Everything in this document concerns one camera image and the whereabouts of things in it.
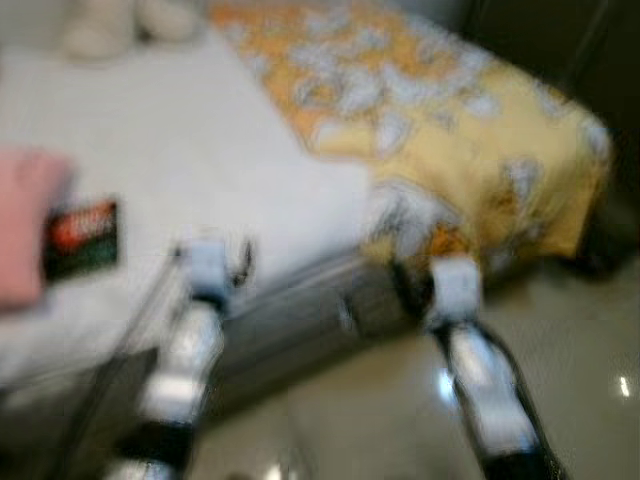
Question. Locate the dark book with red cover art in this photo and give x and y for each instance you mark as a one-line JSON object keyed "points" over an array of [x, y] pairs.
{"points": [[82, 238]]}

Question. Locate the pink pillow with cartoon print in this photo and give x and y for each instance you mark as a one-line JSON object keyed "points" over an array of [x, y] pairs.
{"points": [[30, 225]]}

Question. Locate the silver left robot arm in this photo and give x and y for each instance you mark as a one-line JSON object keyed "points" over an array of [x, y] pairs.
{"points": [[185, 360]]}

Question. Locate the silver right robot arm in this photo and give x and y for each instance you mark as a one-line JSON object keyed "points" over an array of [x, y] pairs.
{"points": [[490, 390]]}

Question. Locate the grey bed base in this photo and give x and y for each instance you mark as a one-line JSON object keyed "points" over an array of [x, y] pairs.
{"points": [[300, 330]]}

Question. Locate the white quilted mattress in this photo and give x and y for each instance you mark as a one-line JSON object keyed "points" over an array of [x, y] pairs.
{"points": [[200, 150]]}

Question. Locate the yellow cartoon print blanket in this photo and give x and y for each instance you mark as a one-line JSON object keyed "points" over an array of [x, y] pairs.
{"points": [[440, 130]]}

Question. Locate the cream plush toy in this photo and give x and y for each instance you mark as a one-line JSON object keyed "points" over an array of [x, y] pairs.
{"points": [[120, 25]]}

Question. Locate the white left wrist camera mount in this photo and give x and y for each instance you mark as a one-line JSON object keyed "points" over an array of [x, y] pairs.
{"points": [[208, 270]]}

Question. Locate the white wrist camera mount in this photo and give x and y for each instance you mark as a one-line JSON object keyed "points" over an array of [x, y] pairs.
{"points": [[208, 270], [457, 290]]}

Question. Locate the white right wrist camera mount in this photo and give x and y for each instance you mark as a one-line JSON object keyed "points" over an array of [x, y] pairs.
{"points": [[457, 290]]}

